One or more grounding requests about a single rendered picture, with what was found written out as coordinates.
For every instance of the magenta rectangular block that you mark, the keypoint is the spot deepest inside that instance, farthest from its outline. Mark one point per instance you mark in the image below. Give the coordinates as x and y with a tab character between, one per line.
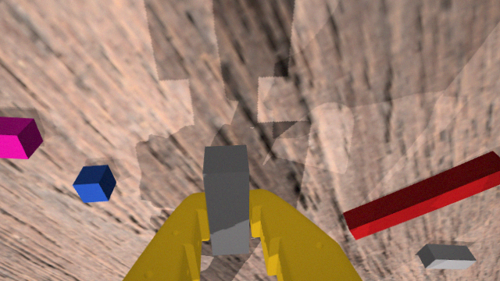
19	137

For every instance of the blue cube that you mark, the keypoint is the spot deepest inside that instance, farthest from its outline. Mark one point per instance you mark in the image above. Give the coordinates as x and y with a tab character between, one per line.
95	183

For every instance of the grey rectangular block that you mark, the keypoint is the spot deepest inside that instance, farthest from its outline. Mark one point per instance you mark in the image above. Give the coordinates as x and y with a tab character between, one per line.
441	256
226	182

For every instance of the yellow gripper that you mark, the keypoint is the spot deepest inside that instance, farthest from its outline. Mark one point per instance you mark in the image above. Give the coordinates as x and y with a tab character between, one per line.
294	248

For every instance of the red rod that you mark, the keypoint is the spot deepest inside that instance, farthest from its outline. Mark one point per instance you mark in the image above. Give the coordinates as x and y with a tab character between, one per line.
450	186

